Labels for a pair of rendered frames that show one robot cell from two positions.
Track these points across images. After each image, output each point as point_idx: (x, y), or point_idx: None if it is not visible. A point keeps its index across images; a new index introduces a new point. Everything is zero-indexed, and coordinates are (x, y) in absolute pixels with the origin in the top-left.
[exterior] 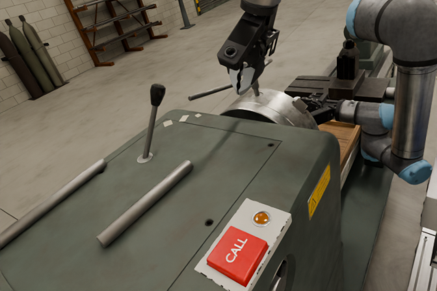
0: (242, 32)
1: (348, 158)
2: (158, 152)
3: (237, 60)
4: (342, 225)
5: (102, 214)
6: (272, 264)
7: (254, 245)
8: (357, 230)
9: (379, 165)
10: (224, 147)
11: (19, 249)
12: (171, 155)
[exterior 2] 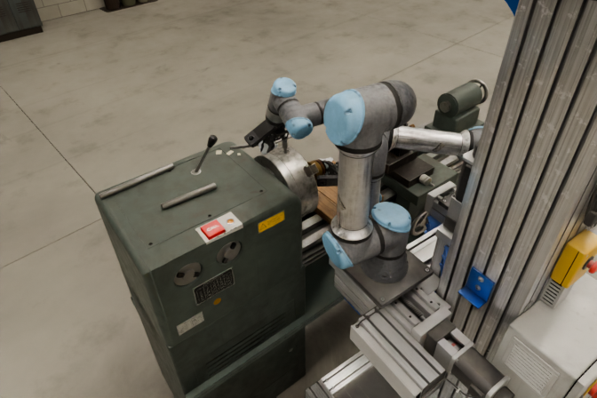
0: (261, 129)
1: None
2: (204, 171)
3: (251, 144)
4: None
5: (164, 195)
6: (226, 239)
7: (219, 228)
8: None
9: None
10: (238, 183)
11: (123, 196)
12: (210, 176)
